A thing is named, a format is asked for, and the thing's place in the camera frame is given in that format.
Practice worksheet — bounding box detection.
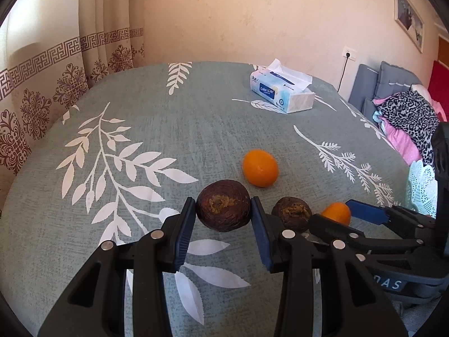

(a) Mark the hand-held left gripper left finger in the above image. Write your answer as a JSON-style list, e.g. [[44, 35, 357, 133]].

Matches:
[[38, 197, 196, 337]]

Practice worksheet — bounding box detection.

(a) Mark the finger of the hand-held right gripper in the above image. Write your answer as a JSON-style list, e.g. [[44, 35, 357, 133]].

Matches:
[[308, 213, 427, 255], [345, 199, 437, 245]]

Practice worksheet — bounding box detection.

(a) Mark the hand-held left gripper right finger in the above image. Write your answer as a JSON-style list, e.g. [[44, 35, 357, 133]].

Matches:
[[250, 197, 393, 337]]

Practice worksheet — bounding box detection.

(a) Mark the dark brown water chestnut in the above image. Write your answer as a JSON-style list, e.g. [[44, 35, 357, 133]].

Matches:
[[195, 180, 252, 233], [271, 197, 313, 234]]

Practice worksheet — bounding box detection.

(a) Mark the light blue lattice basket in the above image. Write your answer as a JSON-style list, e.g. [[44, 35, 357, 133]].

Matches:
[[407, 161, 438, 218]]

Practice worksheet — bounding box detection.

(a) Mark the small orange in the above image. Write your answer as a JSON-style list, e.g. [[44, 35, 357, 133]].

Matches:
[[243, 149, 280, 188]]

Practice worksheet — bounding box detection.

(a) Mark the pink cloth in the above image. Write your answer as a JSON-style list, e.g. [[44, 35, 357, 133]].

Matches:
[[372, 96, 423, 165]]

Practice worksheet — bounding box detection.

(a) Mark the leaf print grey tablecloth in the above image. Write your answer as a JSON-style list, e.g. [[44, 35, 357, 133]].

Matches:
[[0, 61, 421, 337]]

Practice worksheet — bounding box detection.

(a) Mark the leopard print cloth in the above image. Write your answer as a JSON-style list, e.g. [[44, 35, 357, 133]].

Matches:
[[379, 91, 441, 165]]

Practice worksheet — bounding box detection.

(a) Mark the grey sofa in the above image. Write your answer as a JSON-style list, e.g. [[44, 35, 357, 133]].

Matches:
[[349, 61, 421, 120]]

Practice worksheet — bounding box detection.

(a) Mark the white cloth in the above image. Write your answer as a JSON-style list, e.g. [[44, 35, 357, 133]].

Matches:
[[410, 83, 436, 102]]

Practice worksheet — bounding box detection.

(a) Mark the white blue tissue pack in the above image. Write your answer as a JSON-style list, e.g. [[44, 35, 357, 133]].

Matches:
[[250, 58, 315, 115]]

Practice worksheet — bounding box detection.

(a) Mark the red cushion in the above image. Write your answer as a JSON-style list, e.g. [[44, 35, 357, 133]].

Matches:
[[430, 60, 449, 113]]

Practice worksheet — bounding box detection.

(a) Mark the beige patterned curtain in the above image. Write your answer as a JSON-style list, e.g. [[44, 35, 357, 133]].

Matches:
[[0, 0, 146, 215]]

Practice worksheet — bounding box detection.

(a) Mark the black power cable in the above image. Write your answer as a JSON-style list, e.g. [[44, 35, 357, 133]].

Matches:
[[336, 56, 349, 94]]

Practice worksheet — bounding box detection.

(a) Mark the framed wall picture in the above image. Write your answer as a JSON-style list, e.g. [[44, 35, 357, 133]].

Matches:
[[392, 0, 425, 54]]

